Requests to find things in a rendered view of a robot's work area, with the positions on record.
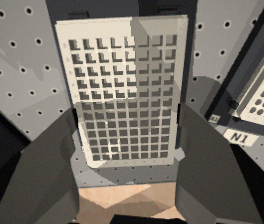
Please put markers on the white label with black text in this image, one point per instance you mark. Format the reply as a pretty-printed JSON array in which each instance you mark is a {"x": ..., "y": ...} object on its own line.
[{"x": 240, "y": 137}]

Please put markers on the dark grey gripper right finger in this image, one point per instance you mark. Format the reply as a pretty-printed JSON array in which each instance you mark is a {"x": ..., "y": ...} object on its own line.
[{"x": 217, "y": 181}]

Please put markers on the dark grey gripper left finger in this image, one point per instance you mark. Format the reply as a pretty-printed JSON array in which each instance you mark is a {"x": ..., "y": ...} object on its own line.
[{"x": 37, "y": 186}]

